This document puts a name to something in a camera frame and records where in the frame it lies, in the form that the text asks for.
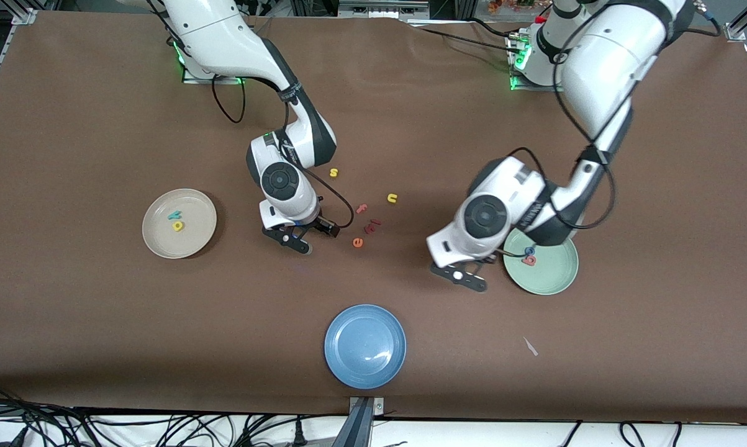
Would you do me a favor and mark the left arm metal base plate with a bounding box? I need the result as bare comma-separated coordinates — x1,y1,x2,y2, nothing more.
509,34,565,93

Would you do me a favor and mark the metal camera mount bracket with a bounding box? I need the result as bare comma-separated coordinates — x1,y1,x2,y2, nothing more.
333,397,386,447

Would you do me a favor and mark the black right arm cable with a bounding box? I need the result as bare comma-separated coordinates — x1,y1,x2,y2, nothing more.
147,0,355,229

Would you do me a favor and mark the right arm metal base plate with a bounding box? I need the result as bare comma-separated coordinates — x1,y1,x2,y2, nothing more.
183,59,243,85

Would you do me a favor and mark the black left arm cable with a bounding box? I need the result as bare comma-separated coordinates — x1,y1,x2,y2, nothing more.
500,0,722,258

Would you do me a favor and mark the grey metal frame piece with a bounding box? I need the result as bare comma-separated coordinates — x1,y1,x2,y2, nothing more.
339,0,430,19

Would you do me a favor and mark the light green plate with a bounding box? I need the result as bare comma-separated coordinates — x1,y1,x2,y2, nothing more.
502,227,579,296

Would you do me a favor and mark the blue plate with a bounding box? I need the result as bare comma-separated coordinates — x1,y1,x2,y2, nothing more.
324,304,407,391

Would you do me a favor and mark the black base cable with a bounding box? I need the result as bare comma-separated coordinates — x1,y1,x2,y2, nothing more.
418,26,523,56
466,17,523,44

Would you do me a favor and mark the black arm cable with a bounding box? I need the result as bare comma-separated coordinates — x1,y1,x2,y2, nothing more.
500,0,722,258
147,0,355,229

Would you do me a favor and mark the brown table cover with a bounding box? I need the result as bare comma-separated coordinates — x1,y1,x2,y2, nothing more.
0,11,747,424

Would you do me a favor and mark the beige brown plate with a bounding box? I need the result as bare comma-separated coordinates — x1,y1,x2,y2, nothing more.
142,188,218,260

